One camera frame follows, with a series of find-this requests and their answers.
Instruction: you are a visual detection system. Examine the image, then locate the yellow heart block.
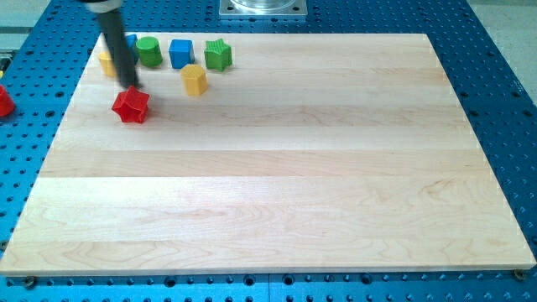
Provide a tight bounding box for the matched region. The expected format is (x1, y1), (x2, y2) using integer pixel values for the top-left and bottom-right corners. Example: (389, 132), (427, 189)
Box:
(98, 51), (117, 77)

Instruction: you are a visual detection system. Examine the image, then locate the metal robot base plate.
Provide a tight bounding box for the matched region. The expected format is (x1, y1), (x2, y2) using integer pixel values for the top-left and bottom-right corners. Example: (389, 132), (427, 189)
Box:
(219, 0), (308, 18)

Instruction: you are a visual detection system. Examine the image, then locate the wooden board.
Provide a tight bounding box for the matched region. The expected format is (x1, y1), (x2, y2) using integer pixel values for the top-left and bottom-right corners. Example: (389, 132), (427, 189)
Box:
(1, 34), (536, 277)

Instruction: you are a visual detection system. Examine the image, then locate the green star block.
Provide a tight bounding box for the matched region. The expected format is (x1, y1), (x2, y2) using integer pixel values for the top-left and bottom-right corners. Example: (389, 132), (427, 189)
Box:
(204, 39), (232, 71)

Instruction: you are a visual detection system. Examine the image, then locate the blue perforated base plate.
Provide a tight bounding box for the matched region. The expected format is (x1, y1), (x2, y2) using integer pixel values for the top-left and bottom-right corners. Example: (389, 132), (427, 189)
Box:
(1, 1), (536, 301)

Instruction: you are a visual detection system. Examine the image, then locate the red star block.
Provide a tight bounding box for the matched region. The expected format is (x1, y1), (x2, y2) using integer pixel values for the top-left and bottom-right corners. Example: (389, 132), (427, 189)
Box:
(112, 86), (150, 123)

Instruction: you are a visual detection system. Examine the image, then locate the green cylinder block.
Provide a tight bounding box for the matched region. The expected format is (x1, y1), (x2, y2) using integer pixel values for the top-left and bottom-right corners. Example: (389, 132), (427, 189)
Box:
(135, 36), (163, 67)

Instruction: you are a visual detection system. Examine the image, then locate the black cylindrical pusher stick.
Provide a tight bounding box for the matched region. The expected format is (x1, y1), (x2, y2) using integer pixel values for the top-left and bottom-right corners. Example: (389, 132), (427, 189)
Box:
(96, 8), (139, 89)

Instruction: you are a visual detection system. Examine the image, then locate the yellow hexagon block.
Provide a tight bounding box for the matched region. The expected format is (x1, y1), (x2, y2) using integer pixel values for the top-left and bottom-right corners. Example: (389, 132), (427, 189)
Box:
(180, 64), (208, 96)

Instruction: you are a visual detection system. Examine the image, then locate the blue cube block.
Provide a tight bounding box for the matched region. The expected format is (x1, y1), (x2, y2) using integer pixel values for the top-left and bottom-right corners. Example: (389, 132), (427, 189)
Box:
(169, 39), (195, 70)

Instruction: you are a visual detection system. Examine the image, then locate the red block off board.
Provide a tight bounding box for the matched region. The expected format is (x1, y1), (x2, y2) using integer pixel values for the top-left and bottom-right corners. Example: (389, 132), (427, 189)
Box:
(0, 86), (16, 117)

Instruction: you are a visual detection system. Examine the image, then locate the blue block behind stick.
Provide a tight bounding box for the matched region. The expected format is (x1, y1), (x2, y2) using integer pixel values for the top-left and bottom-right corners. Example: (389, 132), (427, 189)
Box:
(126, 34), (139, 65)

